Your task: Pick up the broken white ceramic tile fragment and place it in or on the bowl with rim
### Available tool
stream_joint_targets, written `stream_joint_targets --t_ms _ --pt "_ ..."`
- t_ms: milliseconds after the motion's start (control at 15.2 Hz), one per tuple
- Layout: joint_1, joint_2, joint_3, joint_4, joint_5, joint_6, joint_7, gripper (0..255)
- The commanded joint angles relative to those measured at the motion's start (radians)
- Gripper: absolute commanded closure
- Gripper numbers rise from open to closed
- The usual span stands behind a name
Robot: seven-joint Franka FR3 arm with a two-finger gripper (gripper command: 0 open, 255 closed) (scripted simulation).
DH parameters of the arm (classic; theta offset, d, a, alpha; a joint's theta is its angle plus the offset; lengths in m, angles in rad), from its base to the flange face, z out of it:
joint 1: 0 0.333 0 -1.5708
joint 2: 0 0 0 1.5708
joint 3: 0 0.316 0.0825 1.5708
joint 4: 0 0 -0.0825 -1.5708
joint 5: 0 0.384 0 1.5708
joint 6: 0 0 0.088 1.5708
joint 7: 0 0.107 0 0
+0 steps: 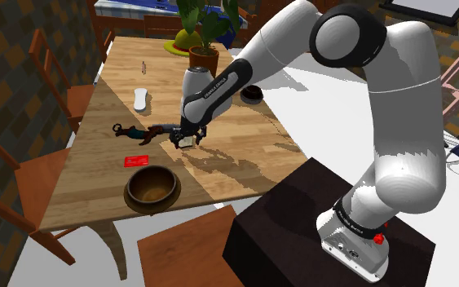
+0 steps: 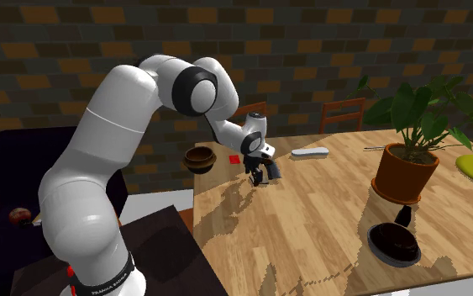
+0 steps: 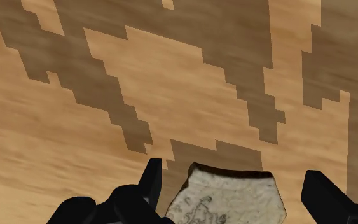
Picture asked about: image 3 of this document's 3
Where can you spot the white stone-like slab with markings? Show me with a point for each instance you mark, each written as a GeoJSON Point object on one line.
{"type": "Point", "coordinates": [225, 198]}

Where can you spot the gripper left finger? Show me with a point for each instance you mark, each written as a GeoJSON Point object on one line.
{"type": "Point", "coordinates": [135, 201]}

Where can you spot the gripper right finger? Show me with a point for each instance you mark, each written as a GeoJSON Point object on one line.
{"type": "Point", "coordinates": [330, 198]}

